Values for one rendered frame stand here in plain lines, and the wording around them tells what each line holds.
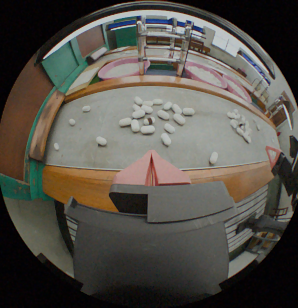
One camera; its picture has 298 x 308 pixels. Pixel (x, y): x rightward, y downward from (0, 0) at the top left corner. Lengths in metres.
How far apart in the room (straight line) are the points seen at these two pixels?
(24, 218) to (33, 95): 1.23
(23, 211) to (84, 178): 1.26
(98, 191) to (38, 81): 0.51
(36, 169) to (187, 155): 0.53
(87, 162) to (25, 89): 0.44
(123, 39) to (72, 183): 2.98
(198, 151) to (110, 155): 0.23
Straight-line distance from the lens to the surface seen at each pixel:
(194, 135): 0.30
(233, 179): 0.32
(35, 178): 0.47
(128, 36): 2.97
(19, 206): 1.40
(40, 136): 0.43
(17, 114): 0.47
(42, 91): 0.53
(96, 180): 0.25
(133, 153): 0.26
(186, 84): 0.42
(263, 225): 0.58
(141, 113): 0.28
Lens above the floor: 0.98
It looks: 75 degrees down
